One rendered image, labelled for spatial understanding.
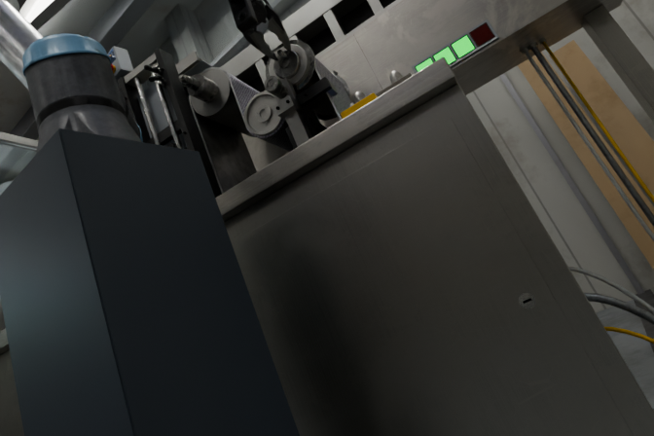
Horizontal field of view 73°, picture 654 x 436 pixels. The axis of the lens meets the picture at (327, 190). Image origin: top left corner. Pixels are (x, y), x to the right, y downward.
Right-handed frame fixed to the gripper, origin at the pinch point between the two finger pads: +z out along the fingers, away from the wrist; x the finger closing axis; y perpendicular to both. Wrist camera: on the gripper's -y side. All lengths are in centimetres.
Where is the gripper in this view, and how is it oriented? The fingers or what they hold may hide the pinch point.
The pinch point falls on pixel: (280, 52)
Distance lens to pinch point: 118.3
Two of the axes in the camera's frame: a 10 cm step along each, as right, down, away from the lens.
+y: -0.4, -5.8, 8.1
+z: 5.6, 6.6, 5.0
